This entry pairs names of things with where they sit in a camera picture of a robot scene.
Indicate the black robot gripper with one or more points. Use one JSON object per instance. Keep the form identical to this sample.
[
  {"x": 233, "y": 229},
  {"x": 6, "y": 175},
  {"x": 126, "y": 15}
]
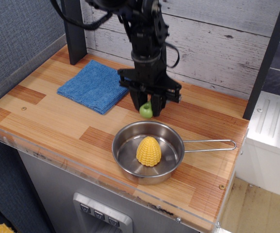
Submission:
[{"x": 150, "y": 78}]

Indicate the grey spatula with green handle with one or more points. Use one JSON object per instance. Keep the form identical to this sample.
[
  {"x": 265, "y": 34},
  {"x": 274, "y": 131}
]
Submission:
[{"x": 146, "y": 110}]

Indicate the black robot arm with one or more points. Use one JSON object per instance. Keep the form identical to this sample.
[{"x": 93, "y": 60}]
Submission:
[{"x": 145, "y": 27}]

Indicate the folded blue towel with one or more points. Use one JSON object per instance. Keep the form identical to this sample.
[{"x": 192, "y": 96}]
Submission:
[{"x": 96, "y": 86}]

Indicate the stainless steel pan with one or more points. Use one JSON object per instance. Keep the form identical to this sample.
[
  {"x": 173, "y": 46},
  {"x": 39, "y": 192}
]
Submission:
[{"x": 127, "y": 140}]

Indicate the grey toy dispenser panel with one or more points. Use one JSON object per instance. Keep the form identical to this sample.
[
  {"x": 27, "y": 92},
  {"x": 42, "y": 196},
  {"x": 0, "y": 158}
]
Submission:
[{"x": 95, "y": 217}]

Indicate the white ribbed cabinet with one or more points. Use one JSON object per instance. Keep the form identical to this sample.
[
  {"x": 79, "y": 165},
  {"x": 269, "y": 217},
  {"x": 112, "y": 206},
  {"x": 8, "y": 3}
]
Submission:
[{"x": 259, "y": 160}]

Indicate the clear acrylic edge guard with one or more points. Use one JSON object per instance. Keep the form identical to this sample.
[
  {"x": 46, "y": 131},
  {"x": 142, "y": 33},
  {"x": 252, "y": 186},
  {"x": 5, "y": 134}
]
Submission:
[{"x": 152, "y": 208}]

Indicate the black right frame post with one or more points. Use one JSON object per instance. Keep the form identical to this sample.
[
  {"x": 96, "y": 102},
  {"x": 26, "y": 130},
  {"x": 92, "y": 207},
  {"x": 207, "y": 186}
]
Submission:
[{"x": 263, "y": 71}]

